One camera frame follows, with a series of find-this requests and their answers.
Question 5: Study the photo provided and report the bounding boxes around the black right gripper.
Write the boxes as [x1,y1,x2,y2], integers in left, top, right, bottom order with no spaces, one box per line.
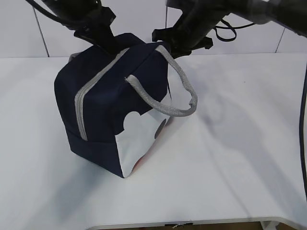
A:
[152,23,213,59]

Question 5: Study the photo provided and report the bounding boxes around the navy insulated lunch bag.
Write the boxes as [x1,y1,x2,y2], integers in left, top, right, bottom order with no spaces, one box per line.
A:
[54,33,198,178]

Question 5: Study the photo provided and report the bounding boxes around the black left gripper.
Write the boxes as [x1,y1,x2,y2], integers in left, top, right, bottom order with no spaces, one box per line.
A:
[74,6,125,54]

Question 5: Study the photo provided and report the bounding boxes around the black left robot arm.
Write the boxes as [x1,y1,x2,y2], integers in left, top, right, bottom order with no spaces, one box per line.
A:
[26,0,124,54]

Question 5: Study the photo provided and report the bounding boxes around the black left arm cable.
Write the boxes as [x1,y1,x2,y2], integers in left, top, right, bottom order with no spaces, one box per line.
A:
[25,0,96,32]

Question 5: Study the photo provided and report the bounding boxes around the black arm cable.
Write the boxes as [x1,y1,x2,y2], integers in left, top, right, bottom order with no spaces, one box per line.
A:
[214,20,307,179]
[25,0,96,32]

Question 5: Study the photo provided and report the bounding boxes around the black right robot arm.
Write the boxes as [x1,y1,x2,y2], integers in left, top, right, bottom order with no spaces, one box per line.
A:
[152,0,307,58]

